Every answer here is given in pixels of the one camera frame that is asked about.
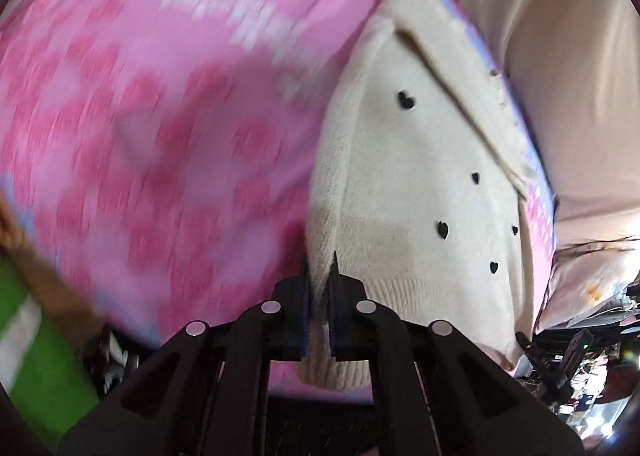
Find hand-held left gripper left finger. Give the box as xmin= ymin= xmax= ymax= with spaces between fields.
xmin=56 ymin=255 xmax=312 ymax=456

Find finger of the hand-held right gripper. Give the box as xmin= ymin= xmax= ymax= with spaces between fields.
xmin=516 ymin=331 xmax=560 ymax=389

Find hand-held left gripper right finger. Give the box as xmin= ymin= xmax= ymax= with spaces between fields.
xmin=326 ymin=251 xmax=586 ymax=456

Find cream knit sweater black hearts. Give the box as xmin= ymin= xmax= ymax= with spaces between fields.
xmin=296 ymin=0 xmax=541 ymax=392

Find peach floral pillow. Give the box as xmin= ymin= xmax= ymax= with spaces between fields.
xmin=535 ymin=238 xmax=640 ymax=337

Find pink floral bedsheet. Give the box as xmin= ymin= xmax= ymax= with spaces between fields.
xmin=0 ymin=0 xmax=558 ymax=404

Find brown fuzzy cloth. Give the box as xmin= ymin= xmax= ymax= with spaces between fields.
xmin=0 ymin=193 xmax=103 ymax=352

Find green cloth white stripe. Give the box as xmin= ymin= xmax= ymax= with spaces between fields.
xmin=0 ymin=258 xmax=101 ymax=454

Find beige curtain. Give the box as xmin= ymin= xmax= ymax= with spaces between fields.
xmin=405 ymin=0 xmax=640 ymax=249

